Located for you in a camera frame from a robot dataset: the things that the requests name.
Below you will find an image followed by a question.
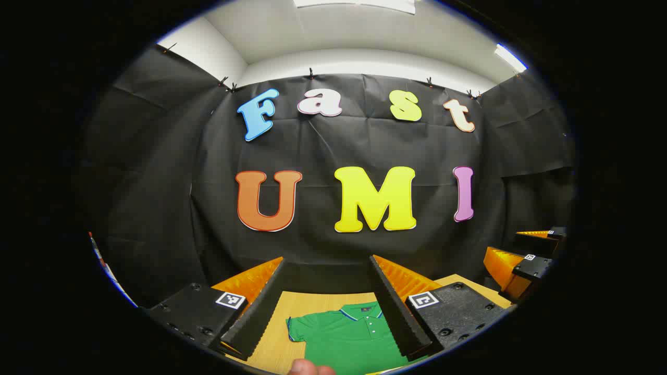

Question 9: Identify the white ceiling light panel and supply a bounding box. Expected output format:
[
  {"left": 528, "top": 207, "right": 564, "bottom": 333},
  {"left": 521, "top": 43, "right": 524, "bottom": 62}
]
[
  {"left": 494, "top": 43, "right": 528, "bottom": 73},
  {"left": 293, "top": 0, "right": 417, "bottom": 15}
]

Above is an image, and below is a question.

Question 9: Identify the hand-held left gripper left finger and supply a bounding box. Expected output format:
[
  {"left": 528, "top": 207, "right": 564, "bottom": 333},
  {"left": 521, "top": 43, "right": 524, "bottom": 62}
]
[{"left": 140, "top": 255, "right": 287, "bottom": 363}]

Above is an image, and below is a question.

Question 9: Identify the row of black cloth clips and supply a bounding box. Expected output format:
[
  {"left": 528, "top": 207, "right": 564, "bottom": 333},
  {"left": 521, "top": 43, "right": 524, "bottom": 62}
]
[{"left": 162, "top": 43, "right": 522, "bottom": 101}]

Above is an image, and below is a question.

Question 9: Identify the green T-shirt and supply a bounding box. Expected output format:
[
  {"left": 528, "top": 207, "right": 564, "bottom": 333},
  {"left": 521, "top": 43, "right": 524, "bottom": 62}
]
[{"left": 286, "top": 301, "right": 427, "bottom": 375}]

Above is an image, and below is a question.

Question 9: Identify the black backdrop cloth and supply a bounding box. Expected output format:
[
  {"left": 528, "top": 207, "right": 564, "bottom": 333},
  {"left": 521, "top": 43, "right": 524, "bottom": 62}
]
[{"left": 78, "top": 44, "right": 576, "bottom": 309}]

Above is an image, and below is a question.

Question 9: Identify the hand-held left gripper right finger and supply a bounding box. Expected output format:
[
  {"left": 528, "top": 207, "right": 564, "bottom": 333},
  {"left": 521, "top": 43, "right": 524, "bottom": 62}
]
[{"left": 368, "top": 254, "right": 514, "bottom": 363}]

